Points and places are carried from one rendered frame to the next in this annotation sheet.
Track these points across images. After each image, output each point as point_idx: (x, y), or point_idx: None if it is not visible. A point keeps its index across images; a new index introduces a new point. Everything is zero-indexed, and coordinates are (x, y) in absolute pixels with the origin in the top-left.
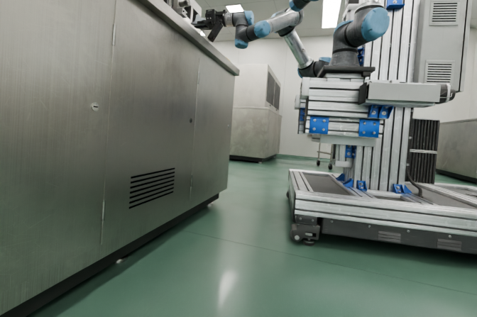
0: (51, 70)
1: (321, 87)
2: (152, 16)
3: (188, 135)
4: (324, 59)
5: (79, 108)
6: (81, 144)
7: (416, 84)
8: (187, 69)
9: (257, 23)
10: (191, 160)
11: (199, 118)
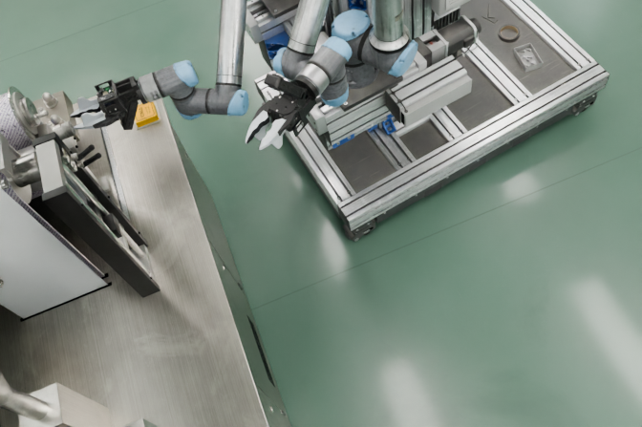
0: None
1: (341, 116)
2: None
3: (229, 277)
4: None
5: (276, 423)
6: (280, 424)
7: (450, 92)
8: None
9: (231, 108)
10: (234, 280)
11: (215, 244)
